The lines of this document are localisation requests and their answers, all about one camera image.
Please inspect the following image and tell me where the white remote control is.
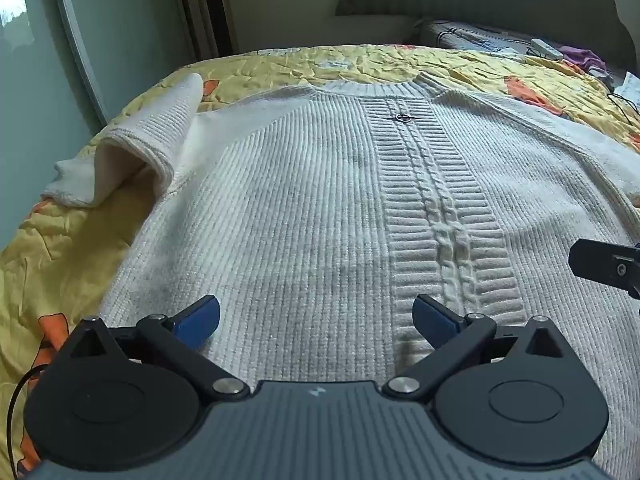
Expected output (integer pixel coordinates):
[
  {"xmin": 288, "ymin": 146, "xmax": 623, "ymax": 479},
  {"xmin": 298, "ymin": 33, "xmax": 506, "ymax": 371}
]
[{"xmin": 530, "ymin": 38, "xmax": 565, "ymax": 60}]

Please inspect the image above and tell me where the thin black cable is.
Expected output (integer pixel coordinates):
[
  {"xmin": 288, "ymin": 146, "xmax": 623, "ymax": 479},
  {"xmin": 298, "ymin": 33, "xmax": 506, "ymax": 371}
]
[{"xmin": 607, "ymin": 87, "xmax": 640, "ymax": 124}]

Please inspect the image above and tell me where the green glass sliding door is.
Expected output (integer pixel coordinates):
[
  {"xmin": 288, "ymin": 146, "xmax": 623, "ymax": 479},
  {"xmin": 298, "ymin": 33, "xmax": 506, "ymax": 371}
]
[{"xmin": 0, "ymin": 0, "xmax": 110, "ymax": 251}]

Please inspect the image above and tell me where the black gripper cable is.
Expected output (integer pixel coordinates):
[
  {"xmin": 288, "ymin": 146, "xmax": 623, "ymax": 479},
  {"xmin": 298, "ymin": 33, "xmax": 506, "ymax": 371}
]
[{"xmin": 7, "ymin": 365, "xmax": 52, "ymax": 480}]

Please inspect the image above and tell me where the white knitted sweater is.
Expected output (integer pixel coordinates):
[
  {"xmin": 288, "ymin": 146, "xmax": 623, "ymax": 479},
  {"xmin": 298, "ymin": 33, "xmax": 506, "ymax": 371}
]
[{"xmin": 42, "ymin": 71, "xmax": 640, "ymax": 480}]

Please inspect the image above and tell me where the patterned grey pillow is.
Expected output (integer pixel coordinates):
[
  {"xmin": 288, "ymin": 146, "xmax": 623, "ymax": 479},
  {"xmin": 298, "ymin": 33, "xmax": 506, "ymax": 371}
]
[{"xmin": 417, "ymin": 19, "xmax": 566, "ymax": 64}]

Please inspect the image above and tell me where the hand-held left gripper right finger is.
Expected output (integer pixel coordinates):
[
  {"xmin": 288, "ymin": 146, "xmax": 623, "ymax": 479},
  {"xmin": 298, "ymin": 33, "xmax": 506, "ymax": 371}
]
[{"xmin": 381, "ymin": 293, "xmax": 572, "ymax": 404}]

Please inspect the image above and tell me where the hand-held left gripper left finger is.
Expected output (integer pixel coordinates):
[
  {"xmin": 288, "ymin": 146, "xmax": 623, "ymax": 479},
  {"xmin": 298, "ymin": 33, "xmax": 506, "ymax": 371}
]
[{"xmin": 66, "ymin": 294, "xmax": 252, "ymax": 403}]

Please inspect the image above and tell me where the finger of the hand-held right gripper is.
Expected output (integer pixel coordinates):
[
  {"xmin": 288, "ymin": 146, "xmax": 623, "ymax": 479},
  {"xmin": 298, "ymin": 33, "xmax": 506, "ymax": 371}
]
[{"xmin": 568, "ymin": 238, "xmax": 640, "ymax": 302}]

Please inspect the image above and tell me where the standing air conditioner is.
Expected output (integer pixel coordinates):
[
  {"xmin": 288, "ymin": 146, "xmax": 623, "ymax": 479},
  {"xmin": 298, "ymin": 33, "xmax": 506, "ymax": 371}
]
[{"xmin": 169, "ymin": 0, "xmax": 239, "ymax": 59}]

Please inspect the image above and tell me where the purple cloth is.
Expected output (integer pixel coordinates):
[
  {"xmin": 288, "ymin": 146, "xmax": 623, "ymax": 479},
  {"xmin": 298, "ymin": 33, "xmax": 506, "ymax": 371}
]
[{"xmin": 559, "ymin": 45, "xmax": 609, "ymax": 74}]

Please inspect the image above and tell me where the yellow orange printed bedspread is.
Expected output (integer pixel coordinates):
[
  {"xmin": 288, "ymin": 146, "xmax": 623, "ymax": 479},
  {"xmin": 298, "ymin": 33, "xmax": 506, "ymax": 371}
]
[{"xmin": 0, "ymin": 42, "xmax": 640, "ymax": 480}]

